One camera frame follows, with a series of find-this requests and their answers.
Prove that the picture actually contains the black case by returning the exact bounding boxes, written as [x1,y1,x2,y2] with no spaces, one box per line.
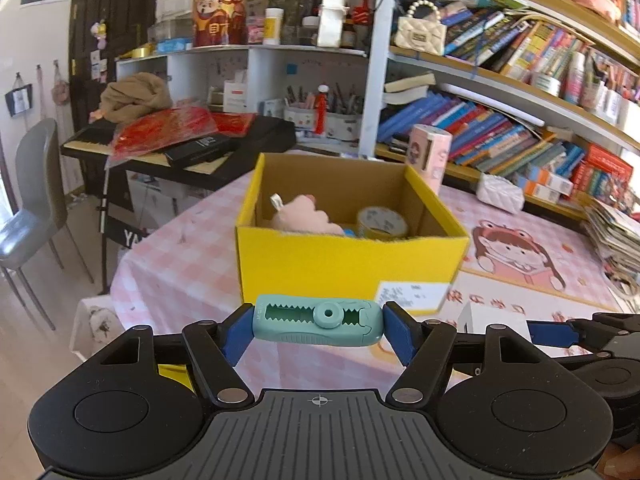
[165,134,232,167]

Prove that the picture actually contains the stack of papers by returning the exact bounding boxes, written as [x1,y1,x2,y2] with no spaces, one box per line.
[582,199,640,286]

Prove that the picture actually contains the red figure box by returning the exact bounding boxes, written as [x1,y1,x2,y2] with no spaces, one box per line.
[192,0,248,48]

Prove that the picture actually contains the black keyboard piano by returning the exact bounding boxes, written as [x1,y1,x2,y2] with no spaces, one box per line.
[60,115,297,192]

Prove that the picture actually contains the green correction tape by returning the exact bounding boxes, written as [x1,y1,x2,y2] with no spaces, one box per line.
[251,294,385,347]

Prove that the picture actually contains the hanging pink pouch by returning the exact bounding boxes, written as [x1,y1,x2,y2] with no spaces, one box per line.
[51,62,71,106]

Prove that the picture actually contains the row of shelf books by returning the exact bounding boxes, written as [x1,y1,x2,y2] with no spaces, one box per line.
[442,2,591,91]

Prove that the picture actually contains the dark wooden door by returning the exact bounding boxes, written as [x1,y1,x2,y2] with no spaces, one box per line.
[67,0,163,131]

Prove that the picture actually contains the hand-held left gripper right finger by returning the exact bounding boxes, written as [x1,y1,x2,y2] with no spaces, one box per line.
[382,301,541,407]

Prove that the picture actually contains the white tube lamp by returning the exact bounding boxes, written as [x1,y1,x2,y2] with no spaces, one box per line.
[440,82,545,128]

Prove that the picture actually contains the black keyboard stand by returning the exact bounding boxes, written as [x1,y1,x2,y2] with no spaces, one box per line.
[97,165,151,296]

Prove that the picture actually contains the white bottle yellow label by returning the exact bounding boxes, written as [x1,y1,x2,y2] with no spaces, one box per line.
[263,7,285,46]

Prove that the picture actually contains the orange white carton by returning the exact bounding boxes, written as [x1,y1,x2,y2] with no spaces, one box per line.
[520,175,561,204]
[530,162,575,196]

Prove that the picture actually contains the row of leaning books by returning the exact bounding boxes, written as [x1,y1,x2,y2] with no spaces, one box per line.
[376,91,586,181]

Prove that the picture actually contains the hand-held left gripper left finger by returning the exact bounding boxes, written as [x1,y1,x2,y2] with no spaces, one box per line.
[100,304,256,407]

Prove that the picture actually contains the white pen holder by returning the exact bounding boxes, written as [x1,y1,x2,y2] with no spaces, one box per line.
[325,112,362,142]
[284,105,317,133]

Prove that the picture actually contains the pink humidifier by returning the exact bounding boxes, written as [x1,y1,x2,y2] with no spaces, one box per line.
[407,124,453,196]

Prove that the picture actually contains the beige cloth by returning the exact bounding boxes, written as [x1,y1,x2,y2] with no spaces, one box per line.
[100,72,173,123]

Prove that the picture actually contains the red plastic bag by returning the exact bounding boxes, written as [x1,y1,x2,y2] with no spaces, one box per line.
[109,107,216,161]

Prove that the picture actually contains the grey chair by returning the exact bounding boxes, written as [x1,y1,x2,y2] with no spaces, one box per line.
[0,119,96,331]

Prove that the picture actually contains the small white box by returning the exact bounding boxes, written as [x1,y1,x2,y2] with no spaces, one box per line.
[457,301,528,333]

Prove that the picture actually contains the person's right hand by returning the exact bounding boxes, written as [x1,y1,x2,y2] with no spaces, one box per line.
[602,442,640,480]

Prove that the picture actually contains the pink plush pig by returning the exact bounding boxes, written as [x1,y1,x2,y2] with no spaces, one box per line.
[270,192,346,236]

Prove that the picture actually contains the white shelf unit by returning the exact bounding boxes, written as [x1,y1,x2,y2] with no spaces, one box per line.
[115,44,371,143]

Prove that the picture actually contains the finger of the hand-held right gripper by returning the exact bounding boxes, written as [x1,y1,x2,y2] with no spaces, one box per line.
[545,349,612,372]
[526,311,640,351]

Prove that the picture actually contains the thick lying book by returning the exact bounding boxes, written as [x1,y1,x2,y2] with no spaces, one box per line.
[384,74,437,106]

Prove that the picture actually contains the red envelope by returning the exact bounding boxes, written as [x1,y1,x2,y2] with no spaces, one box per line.
[210,112,257,137]

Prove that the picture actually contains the wooden bookshelf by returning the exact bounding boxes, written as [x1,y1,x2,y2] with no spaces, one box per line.
[360,0,640,221]

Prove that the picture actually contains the white paper carton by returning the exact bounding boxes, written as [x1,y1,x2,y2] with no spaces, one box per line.
[317,0,351,50]

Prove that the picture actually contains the red tassel ornament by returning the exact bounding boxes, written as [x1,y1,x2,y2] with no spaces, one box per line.
[314,87,328,136]

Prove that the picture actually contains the yellow tape roll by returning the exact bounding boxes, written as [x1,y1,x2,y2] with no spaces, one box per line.
[356,206,410,241]

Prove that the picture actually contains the hanging framed picture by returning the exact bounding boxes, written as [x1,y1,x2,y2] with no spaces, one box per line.
[5,72,33,118]

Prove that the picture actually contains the yellow cardboard box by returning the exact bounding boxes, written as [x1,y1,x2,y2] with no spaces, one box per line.
[236,152,471,317]

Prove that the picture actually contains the red boxed books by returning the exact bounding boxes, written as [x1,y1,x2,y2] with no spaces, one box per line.
[570,142,635,206]

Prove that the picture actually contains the white quilted purse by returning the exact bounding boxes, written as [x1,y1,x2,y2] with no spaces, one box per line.
[476,172,526,213]

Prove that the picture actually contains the beige quilted handbag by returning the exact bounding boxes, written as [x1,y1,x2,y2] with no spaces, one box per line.
[394,0,447,57]

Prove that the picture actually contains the white box red label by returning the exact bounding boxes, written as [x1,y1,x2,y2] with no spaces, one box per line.
[223,81,247,113]

